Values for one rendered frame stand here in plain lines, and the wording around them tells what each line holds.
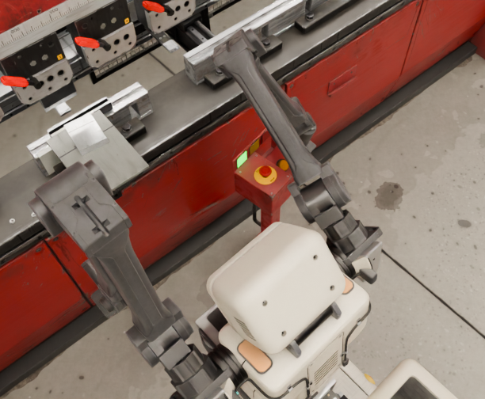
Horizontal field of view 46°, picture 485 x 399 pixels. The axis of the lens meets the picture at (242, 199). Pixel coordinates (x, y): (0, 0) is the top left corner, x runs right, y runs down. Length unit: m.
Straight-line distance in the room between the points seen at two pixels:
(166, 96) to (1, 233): 0.66
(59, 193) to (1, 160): 2.26
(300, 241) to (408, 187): 1.82
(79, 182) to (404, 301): 1.89
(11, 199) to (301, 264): 1.04
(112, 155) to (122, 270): 0.80
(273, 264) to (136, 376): 1.48
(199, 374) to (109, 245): 0.37
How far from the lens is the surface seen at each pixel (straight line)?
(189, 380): 1.08
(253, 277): 0.98
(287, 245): 1.01
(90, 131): 1.70
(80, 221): 0.80
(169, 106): 1.87
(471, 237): 2.73
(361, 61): 2.38
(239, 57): 1.21
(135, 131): 1.79
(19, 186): 1.82
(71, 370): 2.47
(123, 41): 1.60
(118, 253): 0.84
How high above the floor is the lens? 2.28
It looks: 59 degrees down
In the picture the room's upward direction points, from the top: 3 degrees counter-clockwise
